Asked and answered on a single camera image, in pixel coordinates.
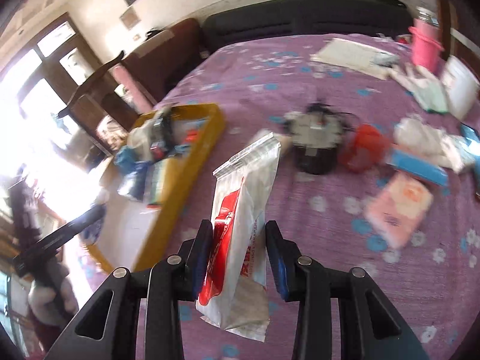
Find blue packet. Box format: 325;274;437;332
384;149;448;187

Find white plastic bucket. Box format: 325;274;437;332
440;55;479;121

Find wall plaque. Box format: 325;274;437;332
120;6;141;31

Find pink tissue pack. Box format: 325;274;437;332
364;172;434;250

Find blue knitted cloth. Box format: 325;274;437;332
114;145;149;176

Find dark wooden door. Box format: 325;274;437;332
1;13;116;155

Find purple floral tablecloth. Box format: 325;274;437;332
134;32;480;360

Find brown armchair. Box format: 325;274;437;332
121;18;202;105

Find pink water bottle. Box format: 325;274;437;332
409;7;444;73

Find yellow cardboard tray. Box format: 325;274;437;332
86;103;225;273

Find blue white patterned bag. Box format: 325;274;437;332
117;168;147;202

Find white cloth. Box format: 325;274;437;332
127;119;165;163

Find white plastic bag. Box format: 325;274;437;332
393;117;475;174

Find dark wooden chair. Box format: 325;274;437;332
57;51;138;131

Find red white tissue pack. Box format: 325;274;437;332
196;131;281;342

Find black sofa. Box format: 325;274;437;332
202;0;413;53

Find red plastic bag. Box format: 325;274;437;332
338;124;391;173

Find white gloves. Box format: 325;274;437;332
388;63;448;115

